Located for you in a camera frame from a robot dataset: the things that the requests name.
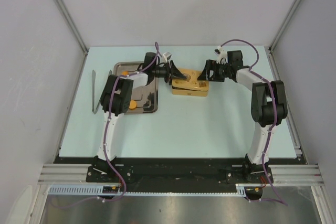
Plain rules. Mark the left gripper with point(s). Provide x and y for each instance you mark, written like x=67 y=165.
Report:
x=172 y=73

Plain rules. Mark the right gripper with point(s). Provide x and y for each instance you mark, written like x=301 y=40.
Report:
x=211 y=65

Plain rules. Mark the steel tin lid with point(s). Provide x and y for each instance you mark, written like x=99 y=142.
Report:
x=191 y=82

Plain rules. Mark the gold cookie tin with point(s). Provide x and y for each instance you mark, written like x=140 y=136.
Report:
x=190 y=91

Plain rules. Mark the steel tongs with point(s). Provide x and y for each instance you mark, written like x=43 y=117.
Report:
x=95 y=92

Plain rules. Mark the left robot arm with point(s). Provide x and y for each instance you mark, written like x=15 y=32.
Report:
x=115 y=100

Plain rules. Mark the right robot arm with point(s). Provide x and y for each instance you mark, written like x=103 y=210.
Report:
x=268 y=109

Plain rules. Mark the steel baking tray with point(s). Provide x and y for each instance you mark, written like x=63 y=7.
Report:
x=145 y=97

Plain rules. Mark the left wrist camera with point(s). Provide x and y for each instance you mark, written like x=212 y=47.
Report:
x=166 y=56

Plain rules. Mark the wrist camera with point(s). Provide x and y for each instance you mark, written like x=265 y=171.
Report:
x=166 y=56
x=221 y=55

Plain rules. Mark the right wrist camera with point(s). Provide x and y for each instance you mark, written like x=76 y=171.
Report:
x=221 y=55

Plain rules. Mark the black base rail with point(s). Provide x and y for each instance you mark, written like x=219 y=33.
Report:
x=173 y=175

